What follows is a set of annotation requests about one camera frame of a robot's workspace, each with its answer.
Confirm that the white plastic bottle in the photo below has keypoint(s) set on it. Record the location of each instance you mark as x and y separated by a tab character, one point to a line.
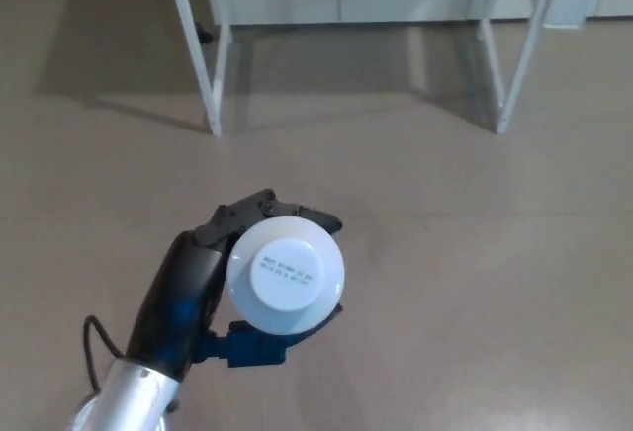
286	278

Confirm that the black caster wheel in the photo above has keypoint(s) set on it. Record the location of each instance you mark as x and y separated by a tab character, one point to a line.
204	32

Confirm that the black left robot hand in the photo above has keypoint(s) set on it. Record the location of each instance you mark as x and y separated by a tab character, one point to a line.
183	292

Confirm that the white metal table frame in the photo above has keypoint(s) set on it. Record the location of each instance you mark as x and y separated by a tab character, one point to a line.
207	65

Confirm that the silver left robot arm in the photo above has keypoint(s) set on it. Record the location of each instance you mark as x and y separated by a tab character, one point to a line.
123	396

